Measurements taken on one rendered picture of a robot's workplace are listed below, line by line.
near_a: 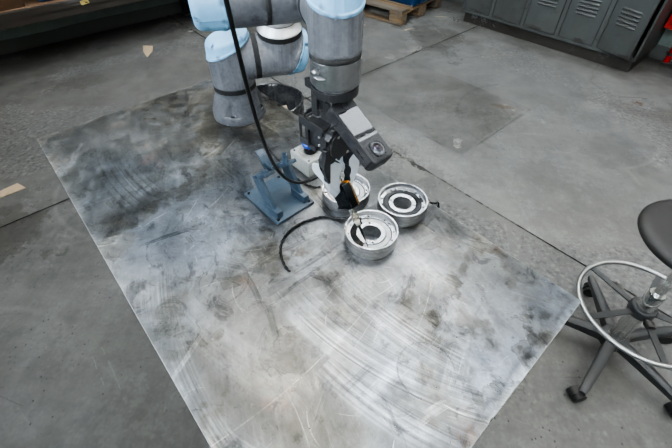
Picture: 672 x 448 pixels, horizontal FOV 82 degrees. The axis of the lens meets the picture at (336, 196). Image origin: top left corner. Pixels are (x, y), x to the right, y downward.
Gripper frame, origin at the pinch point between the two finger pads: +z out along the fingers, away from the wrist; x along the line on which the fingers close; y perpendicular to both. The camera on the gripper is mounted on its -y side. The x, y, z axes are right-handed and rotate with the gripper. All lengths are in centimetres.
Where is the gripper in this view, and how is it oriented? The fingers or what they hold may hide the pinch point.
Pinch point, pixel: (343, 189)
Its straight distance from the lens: 70.5
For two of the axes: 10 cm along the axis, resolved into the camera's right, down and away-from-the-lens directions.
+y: -6.8, -5.0, 5.3
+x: -7.3, 4.6, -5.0
